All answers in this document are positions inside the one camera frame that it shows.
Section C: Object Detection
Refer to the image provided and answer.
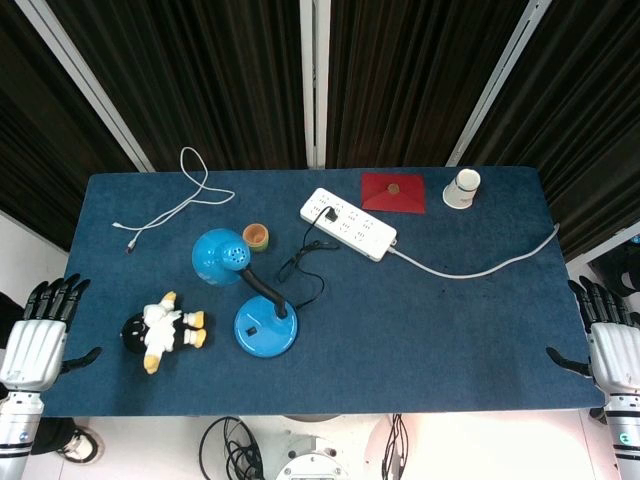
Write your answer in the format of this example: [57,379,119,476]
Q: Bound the blue felt table mat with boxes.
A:
[38,167,607,418]

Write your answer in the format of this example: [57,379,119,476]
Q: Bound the blue desk lamp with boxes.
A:
[191,228,299,360]

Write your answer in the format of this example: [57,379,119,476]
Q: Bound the white USB charging cable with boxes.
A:
[112,146,236,250]

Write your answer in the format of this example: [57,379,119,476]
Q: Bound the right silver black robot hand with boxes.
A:
[545,275,640,397]

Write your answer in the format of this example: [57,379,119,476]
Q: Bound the black floor cable bundle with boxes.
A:
[198,416,266,480]

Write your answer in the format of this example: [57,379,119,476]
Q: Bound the white power strip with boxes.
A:
[299,187,399,263]

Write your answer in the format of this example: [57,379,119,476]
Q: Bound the black white sneaker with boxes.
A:
[57,427,105,464]

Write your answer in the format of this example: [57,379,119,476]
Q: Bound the small orange green cup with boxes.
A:
[242,224,271,253]

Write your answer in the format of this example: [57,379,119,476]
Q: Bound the black lamp power cord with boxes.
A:
[278,214,332,310]

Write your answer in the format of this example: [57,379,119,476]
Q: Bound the white metal frame post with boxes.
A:
[13,0,156,174]
[445,0,555,168]
[298,0,332,169]

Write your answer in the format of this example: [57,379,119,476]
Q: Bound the white power strip cable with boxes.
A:
[390,222,561,278]

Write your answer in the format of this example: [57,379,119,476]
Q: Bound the black white plush penguin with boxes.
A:
[120,291,209,375]

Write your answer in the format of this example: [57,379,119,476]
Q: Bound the black hanging cables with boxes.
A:
[381,413,410,480]

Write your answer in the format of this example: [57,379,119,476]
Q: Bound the red envelope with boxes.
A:
[360,172,428,215]

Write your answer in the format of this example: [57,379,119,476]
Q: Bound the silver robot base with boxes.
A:
[274,417,346,480]

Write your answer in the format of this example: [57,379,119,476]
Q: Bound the white paper cup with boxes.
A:
[442,168,482,210]

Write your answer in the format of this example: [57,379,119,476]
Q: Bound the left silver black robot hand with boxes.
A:
[0,273,103,392]

